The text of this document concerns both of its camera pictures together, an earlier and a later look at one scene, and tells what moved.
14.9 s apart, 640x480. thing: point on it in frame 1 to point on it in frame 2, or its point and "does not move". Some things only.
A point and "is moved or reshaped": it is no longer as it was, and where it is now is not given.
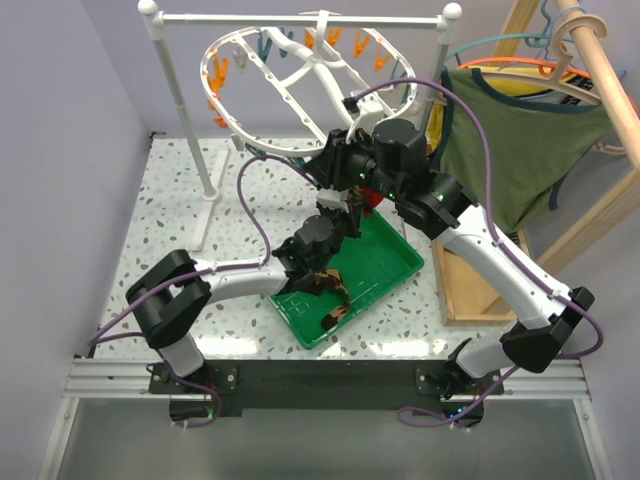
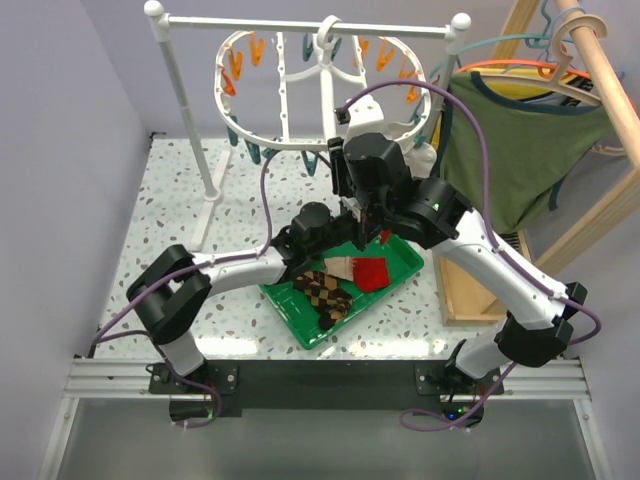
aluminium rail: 107,378 does not move
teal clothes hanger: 533,40 does not move
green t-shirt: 531,146 does not move
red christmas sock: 374,199 is moved or reshaped
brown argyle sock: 338,313 is moved or reshaped
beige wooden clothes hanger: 557,81 does not move
